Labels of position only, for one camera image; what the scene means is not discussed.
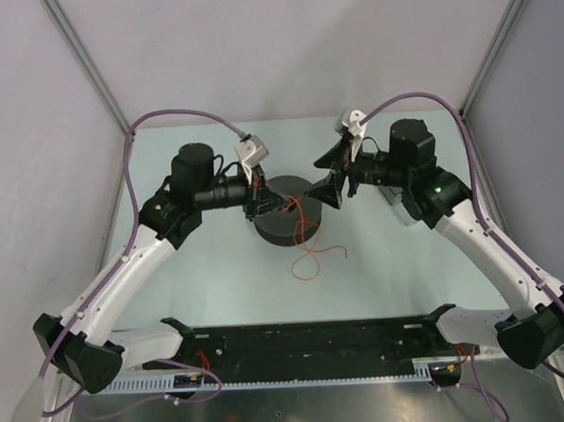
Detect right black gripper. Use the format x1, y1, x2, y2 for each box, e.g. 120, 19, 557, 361
300, 132, 412, 211

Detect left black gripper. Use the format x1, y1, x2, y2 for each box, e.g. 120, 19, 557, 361
194, 160, 291, 224

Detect black cable spool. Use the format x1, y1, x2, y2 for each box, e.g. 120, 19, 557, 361
253, 175, 323, 247

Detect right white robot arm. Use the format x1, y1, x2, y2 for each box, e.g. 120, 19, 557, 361
307, 118, 564, 369

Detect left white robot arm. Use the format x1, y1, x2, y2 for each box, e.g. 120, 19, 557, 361
33, 135, 289, 394

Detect clear plastic bin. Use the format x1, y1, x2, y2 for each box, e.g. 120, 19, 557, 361
378, 186, 417, 228

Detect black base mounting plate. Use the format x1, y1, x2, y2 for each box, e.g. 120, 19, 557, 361
141, 312, 484, 390

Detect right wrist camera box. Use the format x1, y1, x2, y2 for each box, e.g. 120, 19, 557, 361
334, 109, 367, 162

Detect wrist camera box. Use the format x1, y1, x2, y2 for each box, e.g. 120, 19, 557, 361
234, 134, 268, 184
334, 109, 367, 162

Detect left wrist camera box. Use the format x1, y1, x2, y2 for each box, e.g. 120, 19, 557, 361
234, 134, 268, 184

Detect grey slotted cable duct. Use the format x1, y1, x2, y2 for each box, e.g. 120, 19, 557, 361
99, 363, 432, 396

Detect right aluminium frame post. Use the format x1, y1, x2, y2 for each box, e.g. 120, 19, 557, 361
458, 0, 529, 119

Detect aluminium frame post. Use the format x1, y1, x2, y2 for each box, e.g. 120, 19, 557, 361
38, 0, 130, 135
458, 0, 529, 119

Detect left aluminium frame post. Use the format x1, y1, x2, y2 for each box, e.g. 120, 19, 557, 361
38, 0, 130, 135

